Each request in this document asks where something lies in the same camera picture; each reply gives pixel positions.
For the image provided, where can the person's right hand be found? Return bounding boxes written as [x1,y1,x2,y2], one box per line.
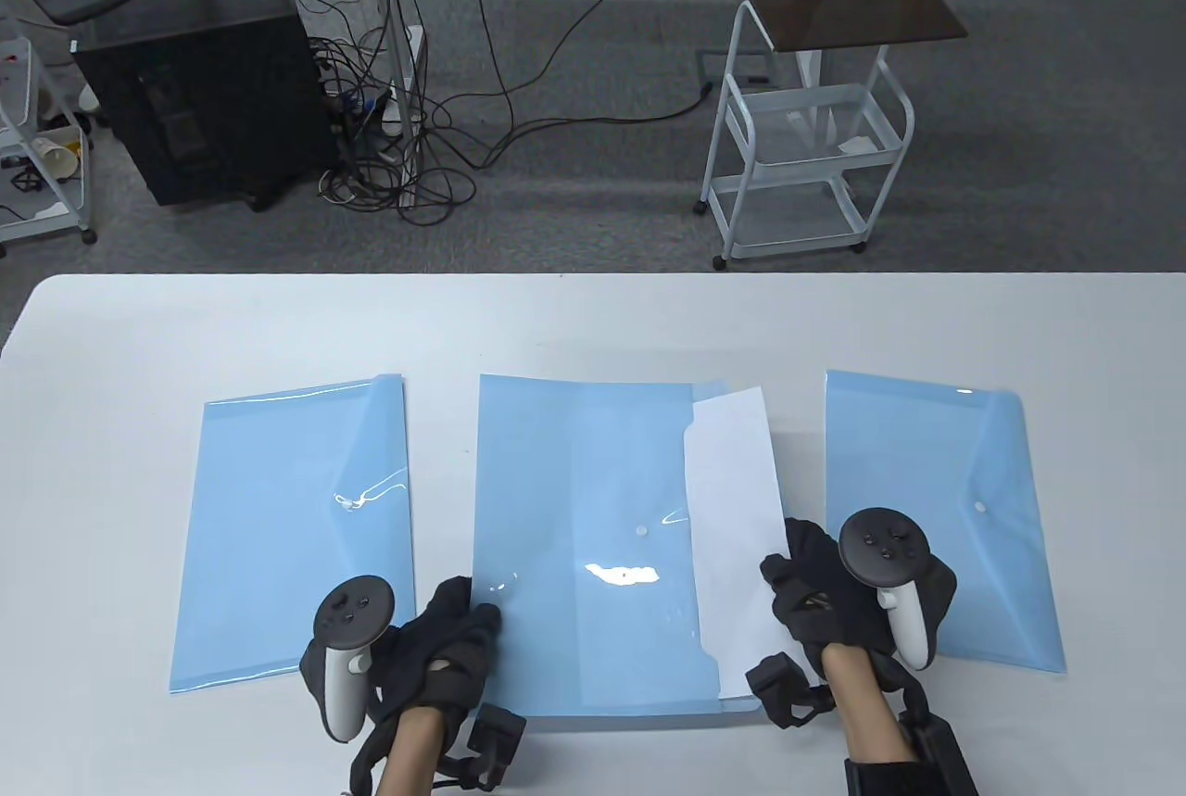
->
[760,518,958,676]

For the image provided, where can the person's left hand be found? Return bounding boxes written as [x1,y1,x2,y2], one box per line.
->
[371,575,504,729]

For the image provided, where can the white paper sheet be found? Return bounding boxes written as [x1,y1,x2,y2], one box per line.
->
[684,385,809,701]

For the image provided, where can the blue plastic snap folder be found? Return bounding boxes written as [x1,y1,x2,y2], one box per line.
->
[823,370,1066,675]
[169,374,415,695]
[471,373,770,721]

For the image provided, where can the person's right forearm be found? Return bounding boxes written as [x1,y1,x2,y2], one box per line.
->
[820,643,918,764]

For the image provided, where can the person's left forearm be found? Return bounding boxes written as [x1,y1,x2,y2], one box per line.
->
[375,708,448,796]

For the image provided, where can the black right forearm pack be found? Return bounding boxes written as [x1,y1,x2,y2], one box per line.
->
[843,713,978,796]

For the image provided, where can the black and white right controller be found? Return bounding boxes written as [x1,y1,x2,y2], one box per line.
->
[839,509,932,672]

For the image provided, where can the black and white controller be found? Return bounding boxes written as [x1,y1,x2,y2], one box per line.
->
[298,575,397,743]
[839,509,932,672]

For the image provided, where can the black and white left controller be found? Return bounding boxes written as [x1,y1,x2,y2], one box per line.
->
[298,575,397,743]

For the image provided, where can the small white rolling cart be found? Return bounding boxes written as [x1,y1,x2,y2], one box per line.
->
[0,16,99,259]

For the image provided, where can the white cart with brown top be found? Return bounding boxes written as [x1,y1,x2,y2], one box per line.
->
[700,0,971,271]

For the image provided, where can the black computer tower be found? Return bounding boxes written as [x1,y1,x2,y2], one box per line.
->
[72,0,341,209]

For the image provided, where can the paper cup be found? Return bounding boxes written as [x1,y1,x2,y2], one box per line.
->
[32,135,82,182]

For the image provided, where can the aluminium desk leg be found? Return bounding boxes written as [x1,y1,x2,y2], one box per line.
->
[350,0,427,208]

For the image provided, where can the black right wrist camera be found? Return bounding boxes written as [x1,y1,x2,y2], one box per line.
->
[746,655,830,730]

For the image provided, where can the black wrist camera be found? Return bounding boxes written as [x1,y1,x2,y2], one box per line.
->
[746,655,830,730]
[463,705,529,788]

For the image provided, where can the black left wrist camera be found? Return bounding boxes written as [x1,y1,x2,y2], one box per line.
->
[463,705,529,788]

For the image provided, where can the long black floor cable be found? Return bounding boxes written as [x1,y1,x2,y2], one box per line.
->
[431,0,724,171]

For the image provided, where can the tangle of black cables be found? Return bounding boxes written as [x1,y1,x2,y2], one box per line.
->
[306,36,479,228]

